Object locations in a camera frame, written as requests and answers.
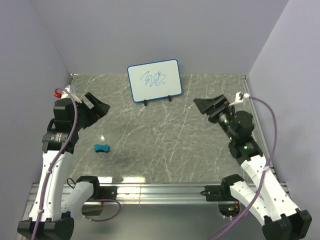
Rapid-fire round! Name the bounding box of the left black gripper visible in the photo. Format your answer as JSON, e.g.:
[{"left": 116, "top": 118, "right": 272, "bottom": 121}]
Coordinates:
[{"left": 71, "top": 92, "right": 110, "bottom": 131}]

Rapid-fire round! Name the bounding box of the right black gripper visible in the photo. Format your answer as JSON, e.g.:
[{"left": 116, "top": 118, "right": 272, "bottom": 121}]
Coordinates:
[{"left": 193, "top": 94, "right": 237, "bottom": 141}]

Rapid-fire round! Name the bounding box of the blue whiteboard eraser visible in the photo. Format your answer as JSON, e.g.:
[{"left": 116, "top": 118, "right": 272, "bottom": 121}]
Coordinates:
[{"left": 94, "top": 144, "right": 110, "bottom": 153}]

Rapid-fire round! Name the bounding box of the blue-framed small whiteboard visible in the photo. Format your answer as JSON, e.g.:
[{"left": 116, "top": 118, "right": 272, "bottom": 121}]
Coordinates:
[{"left": 127, "top": 59, "right": 183, "bottom": 103}]

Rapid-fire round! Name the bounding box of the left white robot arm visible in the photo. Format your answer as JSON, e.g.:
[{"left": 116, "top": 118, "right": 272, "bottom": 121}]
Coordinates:
[{"left": 17, "top": 88, "right": 111, "bottom": 240}]

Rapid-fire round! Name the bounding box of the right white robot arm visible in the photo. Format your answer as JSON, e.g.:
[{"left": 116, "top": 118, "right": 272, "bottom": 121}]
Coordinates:
[{"left": 193, "top": 92, "right": 312, "bottom": 240}]

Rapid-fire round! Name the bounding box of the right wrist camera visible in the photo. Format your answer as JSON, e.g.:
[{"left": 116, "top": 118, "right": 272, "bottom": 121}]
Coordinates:
[{"left": 229, "top": 91, "right": 250, "bottom": 106}]

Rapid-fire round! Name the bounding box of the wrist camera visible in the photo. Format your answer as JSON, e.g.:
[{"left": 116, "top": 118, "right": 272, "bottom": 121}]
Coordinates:
[
  {"left": 229, "top": 91, "right": 250, "bottom": 106},
  {"left": 53, "top": 84, "right": 81, "bottom": 103}
]

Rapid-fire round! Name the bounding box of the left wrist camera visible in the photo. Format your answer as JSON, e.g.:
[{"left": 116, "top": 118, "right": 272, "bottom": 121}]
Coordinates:
[{"left": 53, "top": 84, "right": 81, "bottom": 103}]

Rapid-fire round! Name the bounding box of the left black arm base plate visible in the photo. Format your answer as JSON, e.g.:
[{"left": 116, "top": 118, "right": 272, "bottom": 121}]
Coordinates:
[{"left": 92, "top": 185, "right": 118, "bottom": 200}]

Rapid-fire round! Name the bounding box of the aluminium mounting rail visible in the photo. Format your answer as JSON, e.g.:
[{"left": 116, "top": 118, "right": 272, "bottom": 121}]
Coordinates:
[{"left": 26, "top": 182, "right": 291, "bottom": 206}]

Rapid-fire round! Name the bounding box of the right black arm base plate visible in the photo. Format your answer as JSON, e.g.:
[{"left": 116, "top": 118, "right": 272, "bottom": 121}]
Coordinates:
[{"left": 200, "top": 185, "right": 225, "bottom": 202}]

